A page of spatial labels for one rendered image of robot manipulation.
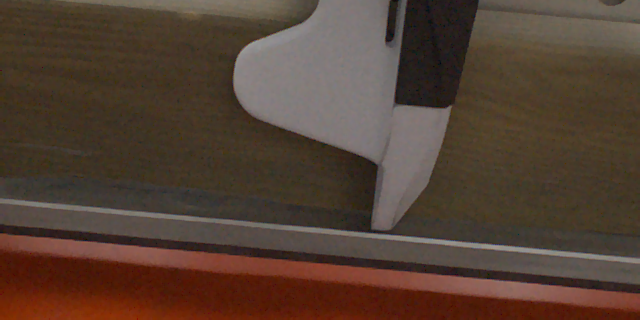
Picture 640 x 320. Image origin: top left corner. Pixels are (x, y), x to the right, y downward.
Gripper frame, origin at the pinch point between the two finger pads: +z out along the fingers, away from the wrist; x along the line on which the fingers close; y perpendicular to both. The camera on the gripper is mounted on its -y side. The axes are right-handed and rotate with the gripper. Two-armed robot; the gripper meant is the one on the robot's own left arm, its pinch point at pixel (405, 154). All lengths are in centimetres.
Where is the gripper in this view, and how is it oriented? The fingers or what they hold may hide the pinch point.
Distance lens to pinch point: 23.8
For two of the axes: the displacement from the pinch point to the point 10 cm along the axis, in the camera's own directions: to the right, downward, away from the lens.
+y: -10.0, -0.9, 0.1
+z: -0.8, 8.7, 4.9
